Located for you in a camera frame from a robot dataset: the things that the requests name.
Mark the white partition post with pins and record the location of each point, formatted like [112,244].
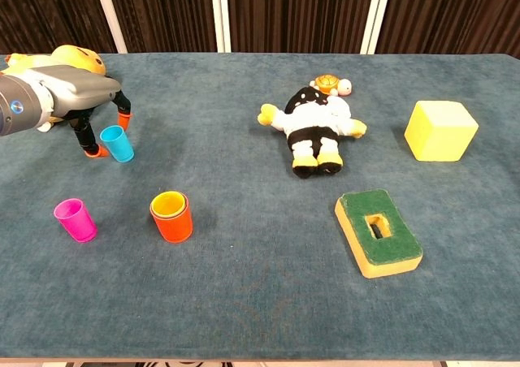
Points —
[220,14]
[377,14]
[109,14]

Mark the yellow foam cube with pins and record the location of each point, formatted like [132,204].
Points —
[440,135]

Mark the black white plush doll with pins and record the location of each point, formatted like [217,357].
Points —
[313,119]

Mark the blue plastic cup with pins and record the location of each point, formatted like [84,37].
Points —
[120,148]

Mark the orange turtle toy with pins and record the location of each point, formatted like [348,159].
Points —
[327,83]

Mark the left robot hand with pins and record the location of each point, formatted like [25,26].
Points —
[81,87]

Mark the green yellow sponge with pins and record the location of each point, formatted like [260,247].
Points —
[390,245]

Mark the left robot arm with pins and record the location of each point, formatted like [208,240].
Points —
[20,107]

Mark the teal table cloth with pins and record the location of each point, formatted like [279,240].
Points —
[260,302]

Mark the pink plastic cup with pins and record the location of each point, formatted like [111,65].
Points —
[77,225]

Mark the orange plastic cup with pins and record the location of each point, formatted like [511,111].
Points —
[172,229]

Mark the yellow plastic cup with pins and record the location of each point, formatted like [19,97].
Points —
[168,204]

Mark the yellow plush animal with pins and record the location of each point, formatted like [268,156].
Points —
[77,56]

